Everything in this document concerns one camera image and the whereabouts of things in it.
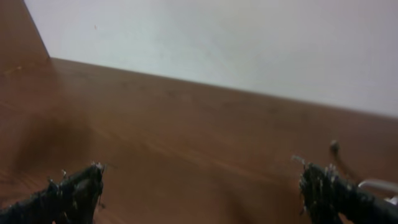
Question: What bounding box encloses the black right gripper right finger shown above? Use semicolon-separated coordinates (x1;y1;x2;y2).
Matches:
292;156;397;224

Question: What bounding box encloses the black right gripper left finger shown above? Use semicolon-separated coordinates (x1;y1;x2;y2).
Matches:
1;163;104;224

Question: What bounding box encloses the thin black cable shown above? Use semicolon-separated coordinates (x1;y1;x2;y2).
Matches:
329;139;358;181

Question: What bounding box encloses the white USB cable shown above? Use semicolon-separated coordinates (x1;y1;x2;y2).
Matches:
357;179;398;206

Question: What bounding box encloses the brown cardboard side panel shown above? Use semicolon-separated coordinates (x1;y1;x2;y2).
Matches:
1;0;50;76

